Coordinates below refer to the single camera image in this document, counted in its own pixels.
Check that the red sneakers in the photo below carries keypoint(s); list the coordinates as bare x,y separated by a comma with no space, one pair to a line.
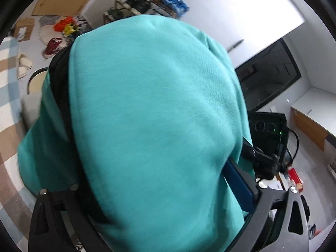
52,46

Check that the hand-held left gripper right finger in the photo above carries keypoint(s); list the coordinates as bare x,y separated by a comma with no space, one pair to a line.
240,186

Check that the wooden shoe rack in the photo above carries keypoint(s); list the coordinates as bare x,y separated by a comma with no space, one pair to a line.
139,2

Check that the blue bag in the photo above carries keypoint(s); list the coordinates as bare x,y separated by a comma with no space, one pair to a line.
178,4

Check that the yellow toy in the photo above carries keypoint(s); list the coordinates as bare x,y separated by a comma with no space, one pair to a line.
69,30

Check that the white slipper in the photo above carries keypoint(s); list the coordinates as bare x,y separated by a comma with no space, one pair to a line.
25,61
21,72

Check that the checkered blanket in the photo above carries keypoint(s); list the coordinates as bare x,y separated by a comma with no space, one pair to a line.
10,147

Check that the cardboard box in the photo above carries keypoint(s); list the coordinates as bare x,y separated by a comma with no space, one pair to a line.
24,29

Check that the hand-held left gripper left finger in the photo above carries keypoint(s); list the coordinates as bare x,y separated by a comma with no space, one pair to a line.
78,212

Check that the red plastic bag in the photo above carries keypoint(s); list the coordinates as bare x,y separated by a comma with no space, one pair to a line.
63,24

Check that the round tan stool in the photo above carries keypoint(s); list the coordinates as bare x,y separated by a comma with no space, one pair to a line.
36,82

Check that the wooden side cabinet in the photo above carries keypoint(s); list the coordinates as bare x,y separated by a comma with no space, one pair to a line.
309,128

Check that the black television screen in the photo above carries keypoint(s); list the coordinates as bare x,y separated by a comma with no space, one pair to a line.
267,81

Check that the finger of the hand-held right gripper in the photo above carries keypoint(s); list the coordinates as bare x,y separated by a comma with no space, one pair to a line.
262,160

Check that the red packet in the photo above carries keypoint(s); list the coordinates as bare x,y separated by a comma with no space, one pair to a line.
295,176

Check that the teal hooded jacket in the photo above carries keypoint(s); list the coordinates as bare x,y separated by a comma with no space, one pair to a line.
157,97

